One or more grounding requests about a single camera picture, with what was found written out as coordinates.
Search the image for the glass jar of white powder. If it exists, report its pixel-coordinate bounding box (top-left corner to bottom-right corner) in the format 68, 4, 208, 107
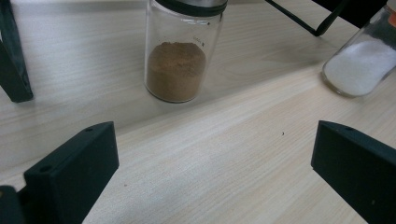
321, 0, 396, 98

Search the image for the black flat stand leg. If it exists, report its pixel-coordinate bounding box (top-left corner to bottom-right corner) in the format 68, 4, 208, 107
0, 0, 35, 104

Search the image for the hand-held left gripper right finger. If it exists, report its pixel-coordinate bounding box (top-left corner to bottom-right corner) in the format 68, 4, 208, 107
310, 119, 396, 224

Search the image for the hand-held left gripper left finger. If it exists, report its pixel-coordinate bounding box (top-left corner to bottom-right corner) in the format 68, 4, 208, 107
23, 120, 120, 224

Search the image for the glass jar of brown powder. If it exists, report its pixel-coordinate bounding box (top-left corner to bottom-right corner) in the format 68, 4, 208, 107
144, 0, 229, 104

